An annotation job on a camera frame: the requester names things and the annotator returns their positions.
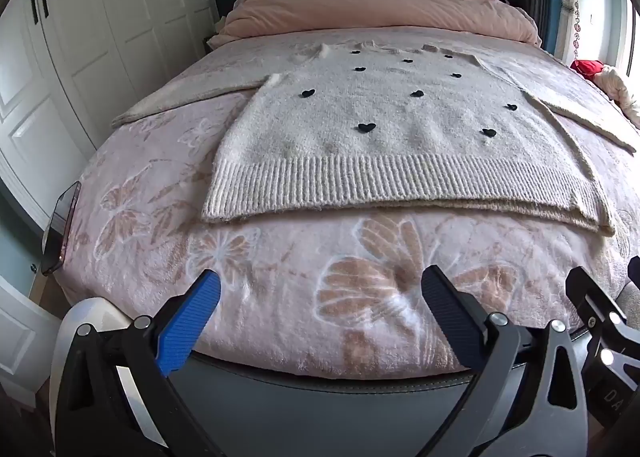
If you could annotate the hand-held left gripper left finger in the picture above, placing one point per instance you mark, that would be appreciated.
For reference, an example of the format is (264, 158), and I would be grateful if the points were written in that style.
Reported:
(190, 322)

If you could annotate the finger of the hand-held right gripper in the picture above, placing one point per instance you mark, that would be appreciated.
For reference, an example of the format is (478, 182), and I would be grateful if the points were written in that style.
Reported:
(592, 299)
(635, 271)

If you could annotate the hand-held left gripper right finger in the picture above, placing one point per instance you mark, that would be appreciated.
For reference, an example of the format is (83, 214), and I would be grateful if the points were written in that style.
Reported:
(450, 317)

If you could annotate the white sweater with black hearts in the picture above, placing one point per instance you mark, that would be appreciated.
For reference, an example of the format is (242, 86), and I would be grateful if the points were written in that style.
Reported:
(350, 152)

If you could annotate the pink floral bed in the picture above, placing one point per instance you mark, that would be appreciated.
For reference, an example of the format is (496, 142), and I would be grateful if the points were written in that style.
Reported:
(280, 307)

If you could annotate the smartphone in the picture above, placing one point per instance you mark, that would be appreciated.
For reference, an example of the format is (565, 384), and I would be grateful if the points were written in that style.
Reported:
(60, 232)

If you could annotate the cream crumpled blanket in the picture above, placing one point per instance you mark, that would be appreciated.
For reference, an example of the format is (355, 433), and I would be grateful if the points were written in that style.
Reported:
(620, 89)

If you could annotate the red cushion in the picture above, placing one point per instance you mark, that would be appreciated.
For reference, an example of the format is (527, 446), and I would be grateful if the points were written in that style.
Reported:
(589, 69)

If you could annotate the pink folded duvet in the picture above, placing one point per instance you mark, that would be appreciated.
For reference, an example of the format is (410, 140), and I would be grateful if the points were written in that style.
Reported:
(380, 7)

